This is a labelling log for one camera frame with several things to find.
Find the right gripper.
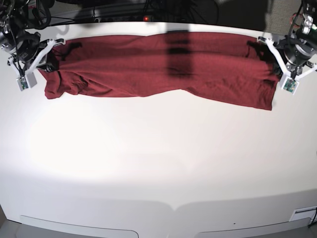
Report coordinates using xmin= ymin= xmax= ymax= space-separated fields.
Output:
xmin=6 ymin=32 xmax=65 ymax=76

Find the black power strip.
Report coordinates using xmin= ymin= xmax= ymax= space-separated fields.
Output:
xmin=74 ymin=14 xmax=154 ymax=23

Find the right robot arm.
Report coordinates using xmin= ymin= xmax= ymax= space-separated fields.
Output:
xmin=0 ymin=0 xmax=65 ymax=77

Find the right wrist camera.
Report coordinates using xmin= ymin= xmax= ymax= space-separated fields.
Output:
xmin=16 ymin=73 xmax=37 ymax=91

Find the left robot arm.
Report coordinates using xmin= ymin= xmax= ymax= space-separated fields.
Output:
xmin=257 ymin=0 xmax=317 ymax=81

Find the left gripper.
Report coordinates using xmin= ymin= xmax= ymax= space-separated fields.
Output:
xmin=257 ymin=36 xmax=317 ymax=82

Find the dark red long-sleeve shirt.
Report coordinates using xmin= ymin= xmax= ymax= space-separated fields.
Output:
xmin=42 ymin=32 xmax=279 ymax=110

